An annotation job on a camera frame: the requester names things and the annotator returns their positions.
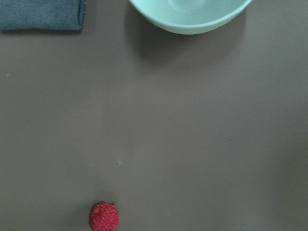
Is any mint green bowl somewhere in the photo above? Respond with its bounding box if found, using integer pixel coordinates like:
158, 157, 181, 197
130, 0, 251, 35

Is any red strawberry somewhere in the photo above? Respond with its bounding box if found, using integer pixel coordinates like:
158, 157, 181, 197
88, 201, 119, 231

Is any folded grey cloth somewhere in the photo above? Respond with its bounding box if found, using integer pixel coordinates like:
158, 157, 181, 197
0, 0, 86, 31

